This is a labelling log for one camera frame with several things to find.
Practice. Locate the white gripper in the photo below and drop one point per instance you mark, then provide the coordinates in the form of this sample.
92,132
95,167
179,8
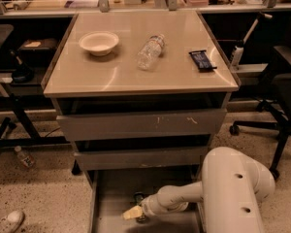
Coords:
148,205

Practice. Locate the green soda can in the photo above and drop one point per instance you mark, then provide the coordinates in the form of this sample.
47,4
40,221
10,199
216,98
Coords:
138,198

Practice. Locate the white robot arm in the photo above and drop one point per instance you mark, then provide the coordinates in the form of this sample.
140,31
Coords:
231,187

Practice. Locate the grey open bottom drawer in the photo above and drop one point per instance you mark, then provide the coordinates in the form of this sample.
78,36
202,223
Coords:
113,194

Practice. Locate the grey middle drawer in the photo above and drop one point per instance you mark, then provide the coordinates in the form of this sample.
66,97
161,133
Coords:
134,159

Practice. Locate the grey top drawer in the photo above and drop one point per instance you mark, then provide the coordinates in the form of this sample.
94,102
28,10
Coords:
141,124

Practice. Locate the grey drawer cabinet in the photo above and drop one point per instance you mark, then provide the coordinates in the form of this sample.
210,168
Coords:
80,83

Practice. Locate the water bottle on floor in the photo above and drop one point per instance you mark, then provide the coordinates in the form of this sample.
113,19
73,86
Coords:
24,157

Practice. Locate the white shoe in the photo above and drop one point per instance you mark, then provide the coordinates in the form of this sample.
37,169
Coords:
12,222

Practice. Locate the clear plastic water bottle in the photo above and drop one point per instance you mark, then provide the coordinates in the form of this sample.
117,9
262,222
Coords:
150,52

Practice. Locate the dark blue snack bar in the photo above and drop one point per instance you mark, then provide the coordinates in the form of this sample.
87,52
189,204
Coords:
201,60

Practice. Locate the white paper bowl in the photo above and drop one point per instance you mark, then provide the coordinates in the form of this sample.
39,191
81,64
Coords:
99,43

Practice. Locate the black joystick device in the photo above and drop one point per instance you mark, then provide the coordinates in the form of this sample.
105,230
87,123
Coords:
23,73

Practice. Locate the black office chair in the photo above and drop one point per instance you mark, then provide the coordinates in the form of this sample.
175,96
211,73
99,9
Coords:
276,79

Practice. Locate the black box under desk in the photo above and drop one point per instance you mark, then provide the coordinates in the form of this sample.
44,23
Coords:
38,49

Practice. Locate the white handheld tool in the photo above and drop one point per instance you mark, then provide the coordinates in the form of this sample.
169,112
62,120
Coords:
238,49

